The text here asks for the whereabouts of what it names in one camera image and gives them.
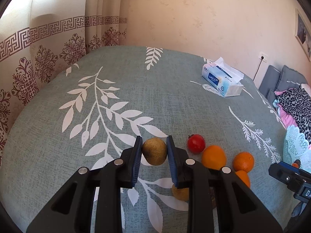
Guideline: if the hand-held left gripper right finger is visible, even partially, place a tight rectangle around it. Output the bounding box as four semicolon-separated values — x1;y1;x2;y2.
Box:
166;135;283;233

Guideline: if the large orange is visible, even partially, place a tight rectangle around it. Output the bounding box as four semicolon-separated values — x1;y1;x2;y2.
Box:
202;145;227;170

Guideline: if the green leaf-print bedsheet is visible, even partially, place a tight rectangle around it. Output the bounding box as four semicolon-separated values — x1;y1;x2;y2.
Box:
0;46;289;233

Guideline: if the black power cable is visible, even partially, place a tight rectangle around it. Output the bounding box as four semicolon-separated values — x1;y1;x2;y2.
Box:
253;59;263;81

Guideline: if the red tomato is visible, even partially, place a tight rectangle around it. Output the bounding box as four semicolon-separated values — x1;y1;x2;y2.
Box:
187;134;206;154

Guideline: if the framed wall picture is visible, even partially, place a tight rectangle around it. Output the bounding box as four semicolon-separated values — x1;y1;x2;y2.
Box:
295;8;311;61

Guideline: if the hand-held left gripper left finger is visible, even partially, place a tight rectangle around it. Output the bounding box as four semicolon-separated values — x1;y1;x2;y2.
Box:
26;136;144;233

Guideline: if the patterned beige curtain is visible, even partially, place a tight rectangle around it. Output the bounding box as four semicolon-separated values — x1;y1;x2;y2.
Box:
0;0;128;167

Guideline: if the light blue lace basket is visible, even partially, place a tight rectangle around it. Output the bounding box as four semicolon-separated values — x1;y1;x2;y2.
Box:
283;124;311;173

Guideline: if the leopard print cloth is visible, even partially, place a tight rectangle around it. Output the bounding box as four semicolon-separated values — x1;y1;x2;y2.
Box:
277;87;311;143

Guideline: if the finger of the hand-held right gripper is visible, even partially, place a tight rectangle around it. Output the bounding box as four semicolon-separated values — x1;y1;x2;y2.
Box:
268;161;311;191

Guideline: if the blue white tissue box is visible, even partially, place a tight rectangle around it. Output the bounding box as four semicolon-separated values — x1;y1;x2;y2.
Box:
201;57;244;98

